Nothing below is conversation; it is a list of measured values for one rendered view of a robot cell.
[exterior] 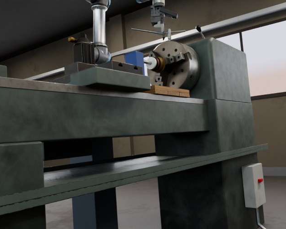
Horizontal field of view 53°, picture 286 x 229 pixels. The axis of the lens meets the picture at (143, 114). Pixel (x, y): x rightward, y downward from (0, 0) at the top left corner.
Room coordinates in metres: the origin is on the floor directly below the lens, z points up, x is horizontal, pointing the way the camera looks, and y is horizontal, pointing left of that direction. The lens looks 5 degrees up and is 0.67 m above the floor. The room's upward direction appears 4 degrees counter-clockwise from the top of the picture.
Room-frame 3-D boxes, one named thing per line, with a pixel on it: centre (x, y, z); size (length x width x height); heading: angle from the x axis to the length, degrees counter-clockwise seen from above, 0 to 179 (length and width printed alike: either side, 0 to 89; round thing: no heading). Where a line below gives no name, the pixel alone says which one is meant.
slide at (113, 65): (1.28, 0.21, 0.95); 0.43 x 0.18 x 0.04; 50
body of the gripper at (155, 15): (1.73, -0.14, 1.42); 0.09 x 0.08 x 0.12; 83
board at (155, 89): (1.53, -0.02, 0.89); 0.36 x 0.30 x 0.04; 50
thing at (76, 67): (1.34, 0.24, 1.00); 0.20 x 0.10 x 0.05; 140
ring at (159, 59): (1.62, -0.10, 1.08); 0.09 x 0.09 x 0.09; 50
